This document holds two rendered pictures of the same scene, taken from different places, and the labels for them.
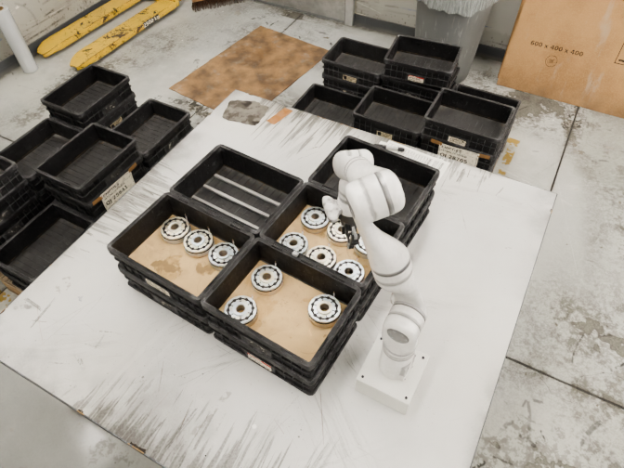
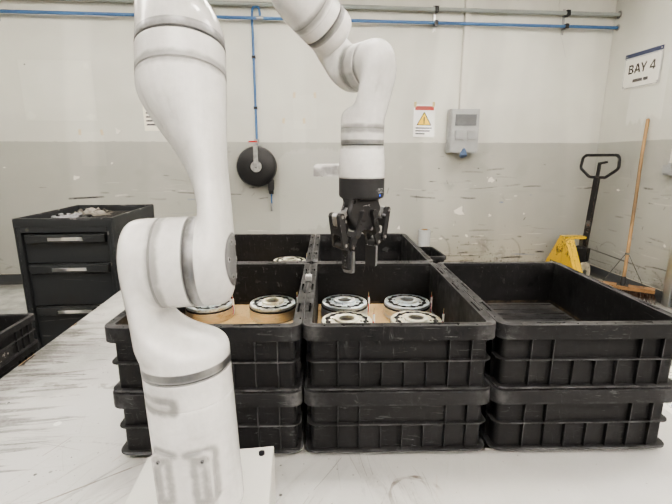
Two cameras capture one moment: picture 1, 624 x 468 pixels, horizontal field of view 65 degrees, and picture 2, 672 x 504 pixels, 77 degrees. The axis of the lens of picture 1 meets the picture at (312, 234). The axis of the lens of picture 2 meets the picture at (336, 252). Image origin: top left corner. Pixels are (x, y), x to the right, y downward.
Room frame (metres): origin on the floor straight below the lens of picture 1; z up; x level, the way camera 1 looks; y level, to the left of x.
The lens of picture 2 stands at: (0.51, -0.67, 1.18)
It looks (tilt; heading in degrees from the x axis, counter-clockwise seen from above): 13 degrees down; 55
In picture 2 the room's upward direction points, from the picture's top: straight up
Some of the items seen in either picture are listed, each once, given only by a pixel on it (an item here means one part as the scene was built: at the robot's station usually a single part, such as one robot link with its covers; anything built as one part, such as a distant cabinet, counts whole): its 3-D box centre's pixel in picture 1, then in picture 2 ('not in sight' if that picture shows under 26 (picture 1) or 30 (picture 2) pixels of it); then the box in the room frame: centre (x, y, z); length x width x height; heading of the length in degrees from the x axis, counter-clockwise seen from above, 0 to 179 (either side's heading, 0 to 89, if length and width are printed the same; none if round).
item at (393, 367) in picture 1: (396, 353); (195, 434); (0.62, -0.23, 0.87); 0.09 x 0.09 x 0.17; 54
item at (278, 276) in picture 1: (266, 277); (272, 303); (0.90, 0.15, 0.86); 0.10 x 0.10 x 0.01
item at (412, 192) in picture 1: (372, 187); (532, 315); (1.29, -0.23, 0.87); 0.40 x 0.30 x 0.11; 57
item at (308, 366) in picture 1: (281, 297); (230, 293); (0.79, 0.10, 0.92); 0.40 x 0.30 x 0.02; 57
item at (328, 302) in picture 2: (292, 243); (344, 302); (1.04, 0.07, 0.86); 0.10 x 0.10 x 0.01
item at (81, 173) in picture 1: (102, 186); not in sight; (1.84, 1.09, 0.37); 0.40 x 0.30 x 0.45; 150
